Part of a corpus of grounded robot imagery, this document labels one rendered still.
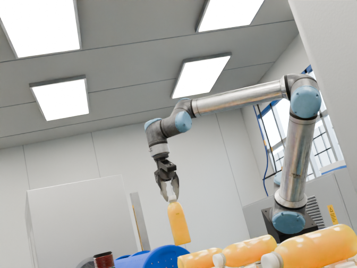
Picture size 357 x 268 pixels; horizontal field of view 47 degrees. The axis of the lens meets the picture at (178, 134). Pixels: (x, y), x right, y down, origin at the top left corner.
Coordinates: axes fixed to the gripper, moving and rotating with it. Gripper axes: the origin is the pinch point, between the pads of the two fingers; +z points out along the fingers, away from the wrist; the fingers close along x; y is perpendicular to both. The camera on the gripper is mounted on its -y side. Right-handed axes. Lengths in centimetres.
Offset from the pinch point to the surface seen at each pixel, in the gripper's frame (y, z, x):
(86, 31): 190, -195, -18
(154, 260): 9.6, 24.7, 11.6
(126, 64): 272, -195, -75
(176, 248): 10.1, 22.0, 0.1
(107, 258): -38, 18, 39
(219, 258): -53, 27, 8
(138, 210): 153, -11, -22
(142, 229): 153, 5, -21
